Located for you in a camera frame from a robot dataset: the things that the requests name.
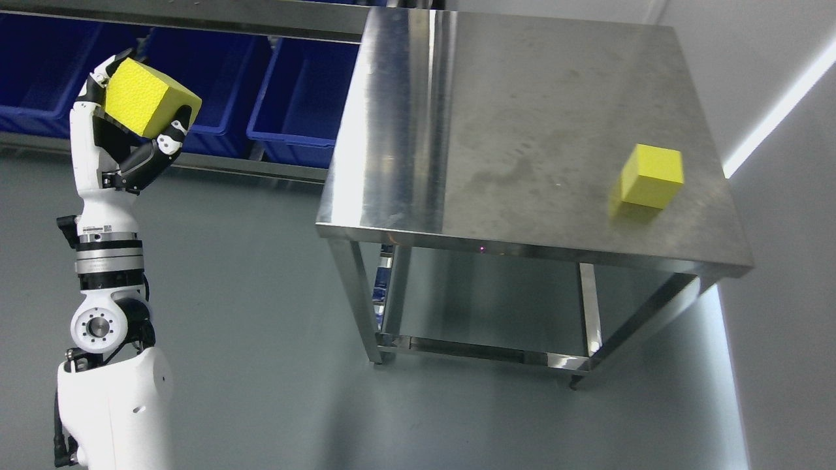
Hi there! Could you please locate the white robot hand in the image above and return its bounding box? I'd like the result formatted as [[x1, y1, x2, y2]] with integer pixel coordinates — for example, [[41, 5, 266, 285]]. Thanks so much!
[[69, 48, 192, 216]]

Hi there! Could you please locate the yellow foam block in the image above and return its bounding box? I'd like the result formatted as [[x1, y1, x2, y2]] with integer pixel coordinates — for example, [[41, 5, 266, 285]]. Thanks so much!
[[104, 57, 202, 138], [619, 144, 684, 210]]

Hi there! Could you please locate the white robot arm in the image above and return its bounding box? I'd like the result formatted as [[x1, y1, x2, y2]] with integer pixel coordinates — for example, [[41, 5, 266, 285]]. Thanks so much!
[[53, 48, 197, 469]]

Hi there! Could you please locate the stainless steel table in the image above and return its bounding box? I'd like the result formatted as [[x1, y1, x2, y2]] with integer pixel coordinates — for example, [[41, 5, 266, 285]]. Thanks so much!
[[315, 8, 754, 390]]

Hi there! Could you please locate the blue plastic bin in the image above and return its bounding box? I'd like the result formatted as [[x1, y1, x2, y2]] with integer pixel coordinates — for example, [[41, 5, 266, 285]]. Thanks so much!
[[246, 38, 359, 169], [144, 27, 272, 159], [1, 13, 137, 138]]

